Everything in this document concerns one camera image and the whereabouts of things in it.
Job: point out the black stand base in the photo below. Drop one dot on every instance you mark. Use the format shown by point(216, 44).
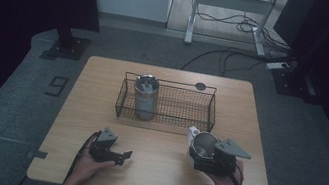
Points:
point(68, 47)
point(292, 85)

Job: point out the round black table grommet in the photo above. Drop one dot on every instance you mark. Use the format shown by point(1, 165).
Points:
point(200, 86)

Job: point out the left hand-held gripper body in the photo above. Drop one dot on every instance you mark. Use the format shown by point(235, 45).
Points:
point(101, 149)

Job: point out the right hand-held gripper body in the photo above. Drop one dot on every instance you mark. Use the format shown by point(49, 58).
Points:
point(217, 165)

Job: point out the white power strip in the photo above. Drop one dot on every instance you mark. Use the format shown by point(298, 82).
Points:
point(276, 65)

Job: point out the white desk frame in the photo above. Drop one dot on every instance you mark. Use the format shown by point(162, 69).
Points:
point(231, 1)

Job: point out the grey tape piece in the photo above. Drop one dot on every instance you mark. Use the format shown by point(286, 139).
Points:
point(39, 154)

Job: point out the person's left hand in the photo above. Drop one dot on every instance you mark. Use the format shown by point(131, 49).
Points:
point(85, 169)

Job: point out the small steel mug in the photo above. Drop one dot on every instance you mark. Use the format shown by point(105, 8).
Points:
point(203, 143)

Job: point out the steel tumbler cup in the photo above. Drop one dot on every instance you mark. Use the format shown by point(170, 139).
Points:
point(145, 103)

